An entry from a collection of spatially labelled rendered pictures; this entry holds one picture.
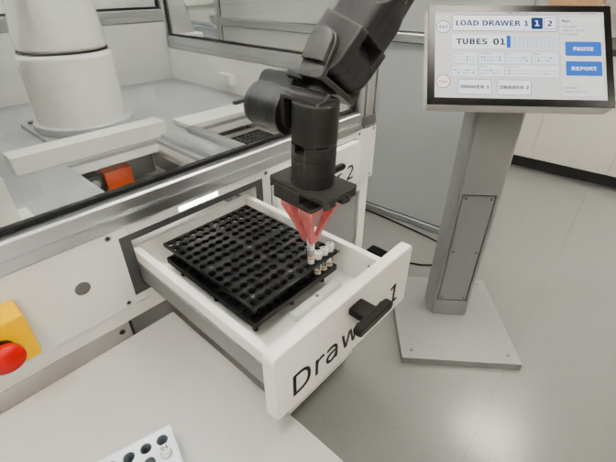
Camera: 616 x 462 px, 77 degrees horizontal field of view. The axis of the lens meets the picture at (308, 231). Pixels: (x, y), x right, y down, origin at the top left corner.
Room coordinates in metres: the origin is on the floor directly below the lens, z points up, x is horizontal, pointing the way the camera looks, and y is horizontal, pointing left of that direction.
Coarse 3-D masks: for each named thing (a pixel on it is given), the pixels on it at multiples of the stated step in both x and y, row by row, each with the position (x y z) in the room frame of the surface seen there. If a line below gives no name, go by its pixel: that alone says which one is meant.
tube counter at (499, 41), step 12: (492, 36) 1.26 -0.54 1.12; (504, 36) 1.26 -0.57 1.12; (516, 36) 1.26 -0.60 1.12; (528, 36) 1.25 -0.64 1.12; (540, 36) 1.25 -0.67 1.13; (552, 36) 1.25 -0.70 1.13; (492, 48) 1.24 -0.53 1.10; (504, 48) 1.23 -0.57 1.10; (516, 48) 1.23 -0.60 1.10; (528, 48) 1.23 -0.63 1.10; (540, 48) 1.23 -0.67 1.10; (552, 48) 1.22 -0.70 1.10
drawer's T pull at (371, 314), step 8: (360, 304) 0.37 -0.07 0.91; (368, 304) 0.37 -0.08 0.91; (384, 304) 0.37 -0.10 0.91; (392, 304) 0.37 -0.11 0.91; (352, 312) 0.36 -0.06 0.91; (360, 312) 0.36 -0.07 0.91; (368, 312) 0.36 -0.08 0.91; (376, 312) 0.35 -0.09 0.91; (384, 312) 0.36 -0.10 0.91; (360, 320) 0.35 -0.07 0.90; (368, 320) 0.34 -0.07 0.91; (376, 320) 0.35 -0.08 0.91; (360, 328) 0.33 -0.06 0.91; (368, 328) 0.33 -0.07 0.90; (360, 336) 0.32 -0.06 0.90
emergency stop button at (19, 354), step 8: (8, 344) 0.32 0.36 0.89; (16, 344) 0.32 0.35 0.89; (0, 352) 0.31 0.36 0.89; (8, 352) 0.31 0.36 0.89; (16, 352) 0.32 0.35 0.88; (24, 352) 0.32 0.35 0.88; (0, 360) 0.30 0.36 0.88; (8, 360) 0.31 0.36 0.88; (16, 360) 0.31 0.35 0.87; (24, 360) 0.32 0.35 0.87; (0, 368) 0.30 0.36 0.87; (8, 368) 0.30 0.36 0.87; (16, 368) 0.31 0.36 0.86
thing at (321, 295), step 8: (336, 280) 0.49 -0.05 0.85; (328, 288) 0.47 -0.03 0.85; (336, 288) 0.48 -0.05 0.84; (312, 296) 0.45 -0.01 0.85; (320, 296) 0.45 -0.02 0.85; (328, 296) 0.46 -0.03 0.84; (304, 304) 0.43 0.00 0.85; (312, 304) 0.44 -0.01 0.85; (296, 312) 0.42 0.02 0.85; (304, 312) 0.42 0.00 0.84; (296, 320) 0.41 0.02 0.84
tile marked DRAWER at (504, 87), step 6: (498, 84) 1.16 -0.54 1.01; (504, 84) 1.16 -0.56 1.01; (510, 84) 1.16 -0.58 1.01; (516, 84) 1.16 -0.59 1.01; (522, 84) 1.16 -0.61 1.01; (528, 84) 1.16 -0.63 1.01; (498, 90) 1.15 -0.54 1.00; (504, 90) 1.15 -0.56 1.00; (510, 90) 1.15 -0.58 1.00; (516, 90) 1.15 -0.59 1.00; (522, 90) 1.15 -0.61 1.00; (528, 90) 1.15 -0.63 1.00
